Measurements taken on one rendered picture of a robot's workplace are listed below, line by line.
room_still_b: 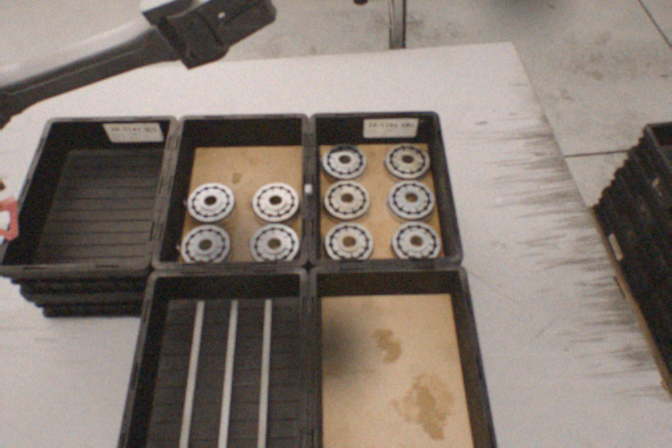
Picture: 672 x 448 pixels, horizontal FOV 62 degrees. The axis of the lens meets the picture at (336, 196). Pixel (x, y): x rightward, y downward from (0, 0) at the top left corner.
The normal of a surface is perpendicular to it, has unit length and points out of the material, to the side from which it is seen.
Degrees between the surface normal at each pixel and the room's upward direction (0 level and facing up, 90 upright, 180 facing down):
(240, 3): 85
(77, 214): 0
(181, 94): 0
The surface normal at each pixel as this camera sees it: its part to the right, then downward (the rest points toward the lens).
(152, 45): 0.04, 0.83
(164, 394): 0.00, -0.58
